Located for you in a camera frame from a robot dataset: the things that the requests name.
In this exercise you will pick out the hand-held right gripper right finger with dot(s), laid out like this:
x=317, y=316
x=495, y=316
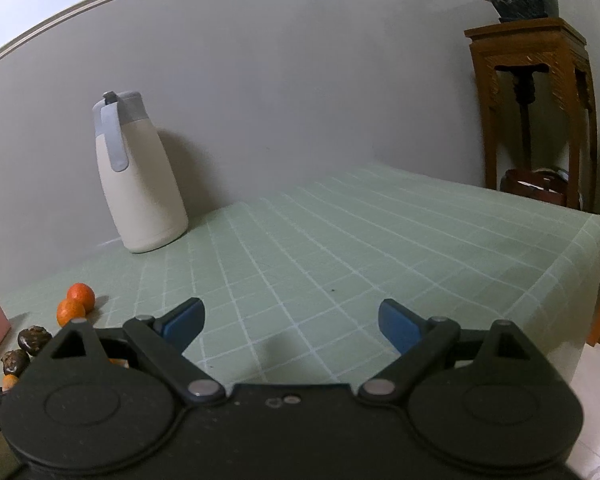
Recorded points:
x=399, y=327

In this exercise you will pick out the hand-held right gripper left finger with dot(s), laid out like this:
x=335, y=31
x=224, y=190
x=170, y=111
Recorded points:
x=182, y=324

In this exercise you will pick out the small orange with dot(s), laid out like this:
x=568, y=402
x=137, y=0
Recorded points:
x=10, y=383
x=81, y=294
x=69, y=314

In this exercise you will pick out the white thermos jug grey lid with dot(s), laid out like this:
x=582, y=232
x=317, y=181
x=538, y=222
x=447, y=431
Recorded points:
x=140, y=185

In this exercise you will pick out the carved wooden plant stand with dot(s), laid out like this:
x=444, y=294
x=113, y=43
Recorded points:
x=525, y=40

